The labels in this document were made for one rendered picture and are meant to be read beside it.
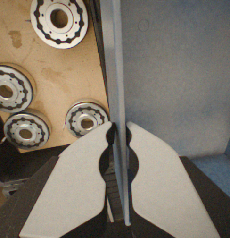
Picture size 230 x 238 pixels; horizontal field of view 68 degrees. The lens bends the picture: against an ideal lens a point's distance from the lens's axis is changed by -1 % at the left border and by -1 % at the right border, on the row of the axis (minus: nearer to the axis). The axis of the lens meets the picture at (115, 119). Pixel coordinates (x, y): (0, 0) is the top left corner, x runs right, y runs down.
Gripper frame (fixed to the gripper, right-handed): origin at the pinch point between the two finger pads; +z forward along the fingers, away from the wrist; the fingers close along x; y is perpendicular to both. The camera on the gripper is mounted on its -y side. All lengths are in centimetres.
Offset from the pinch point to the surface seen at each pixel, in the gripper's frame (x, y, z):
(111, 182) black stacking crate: -3.0, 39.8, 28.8
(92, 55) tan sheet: -5.9, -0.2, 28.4
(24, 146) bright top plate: -23.7, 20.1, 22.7
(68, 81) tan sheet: -11.6, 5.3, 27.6
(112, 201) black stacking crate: -3, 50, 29
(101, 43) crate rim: -2.8, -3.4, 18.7
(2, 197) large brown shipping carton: -41, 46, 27
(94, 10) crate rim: -3.6, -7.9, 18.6
